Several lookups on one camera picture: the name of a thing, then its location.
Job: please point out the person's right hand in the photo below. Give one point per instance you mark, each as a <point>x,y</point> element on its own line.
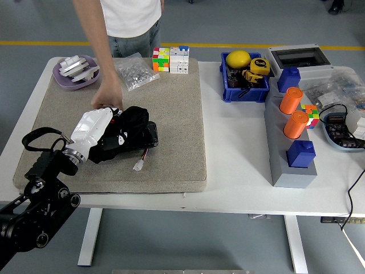
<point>108,92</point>

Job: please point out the purple bowl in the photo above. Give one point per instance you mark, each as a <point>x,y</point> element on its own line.
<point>64,82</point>

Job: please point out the white plastic bracket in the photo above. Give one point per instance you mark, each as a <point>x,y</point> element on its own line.
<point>71,64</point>
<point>87,72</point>

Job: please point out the small colourful puzzle cube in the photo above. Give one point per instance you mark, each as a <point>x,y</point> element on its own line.
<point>311,115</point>

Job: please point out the large colourful puzzle cube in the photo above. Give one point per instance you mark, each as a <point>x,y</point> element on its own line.
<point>161,60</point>

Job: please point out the blue-grey tray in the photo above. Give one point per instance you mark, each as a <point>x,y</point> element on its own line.
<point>330,140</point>

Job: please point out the blue plastic bin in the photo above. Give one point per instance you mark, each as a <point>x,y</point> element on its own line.
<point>248,95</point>

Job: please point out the white electrical enclosure box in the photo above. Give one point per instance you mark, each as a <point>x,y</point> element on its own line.
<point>313,70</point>

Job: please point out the grey under-table bracket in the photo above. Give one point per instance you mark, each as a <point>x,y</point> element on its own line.
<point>259,216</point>

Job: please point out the person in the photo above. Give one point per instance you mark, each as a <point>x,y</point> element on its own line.
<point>131,17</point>

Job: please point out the clear bag of screws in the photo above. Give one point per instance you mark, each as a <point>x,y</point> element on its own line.
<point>137,74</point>

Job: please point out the orange cylinder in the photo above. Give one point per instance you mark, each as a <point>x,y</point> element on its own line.
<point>291,100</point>
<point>296,124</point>

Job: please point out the black panel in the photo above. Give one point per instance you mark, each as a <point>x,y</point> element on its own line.
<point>152,137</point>

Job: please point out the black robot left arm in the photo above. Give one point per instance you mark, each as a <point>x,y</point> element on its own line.
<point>34,211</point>

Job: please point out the white table leg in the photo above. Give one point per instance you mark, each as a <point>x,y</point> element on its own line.
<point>89,237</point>
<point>296,245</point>

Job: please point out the clear bag of parts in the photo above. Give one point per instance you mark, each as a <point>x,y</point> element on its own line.
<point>319,94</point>
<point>349,85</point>

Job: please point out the white circuit breaker block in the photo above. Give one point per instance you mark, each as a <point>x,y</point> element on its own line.
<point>179,61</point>

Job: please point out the dark electronic part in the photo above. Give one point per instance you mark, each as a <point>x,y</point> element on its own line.
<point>234,78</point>

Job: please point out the black rag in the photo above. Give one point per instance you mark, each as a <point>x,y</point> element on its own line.
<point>135,120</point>

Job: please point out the blue plastic block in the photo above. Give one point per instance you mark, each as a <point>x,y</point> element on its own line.
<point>300,154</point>
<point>289,78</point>

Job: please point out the black table control box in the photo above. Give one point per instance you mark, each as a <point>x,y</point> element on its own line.
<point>330,220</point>

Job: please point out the yellow lemon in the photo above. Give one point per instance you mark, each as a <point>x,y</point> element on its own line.
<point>238,58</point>

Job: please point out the person's right forearm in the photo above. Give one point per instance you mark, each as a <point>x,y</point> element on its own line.
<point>94,37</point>

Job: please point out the person's foot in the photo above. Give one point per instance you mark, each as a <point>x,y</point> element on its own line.
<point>336,7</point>

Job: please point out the grey-brown mat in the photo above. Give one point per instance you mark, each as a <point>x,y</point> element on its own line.
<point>171,120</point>

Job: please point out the yellow black tape measure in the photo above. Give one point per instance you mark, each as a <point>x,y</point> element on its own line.
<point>260,66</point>

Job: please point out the yellow black tool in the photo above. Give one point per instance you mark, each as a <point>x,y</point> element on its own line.
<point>252,76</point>

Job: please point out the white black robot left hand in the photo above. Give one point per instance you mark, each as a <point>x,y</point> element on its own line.
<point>91,125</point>

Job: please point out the grey stepped stand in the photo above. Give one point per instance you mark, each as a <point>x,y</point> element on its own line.
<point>275,142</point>

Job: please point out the dark circuit board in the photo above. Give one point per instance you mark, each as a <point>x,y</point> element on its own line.
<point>338,129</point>

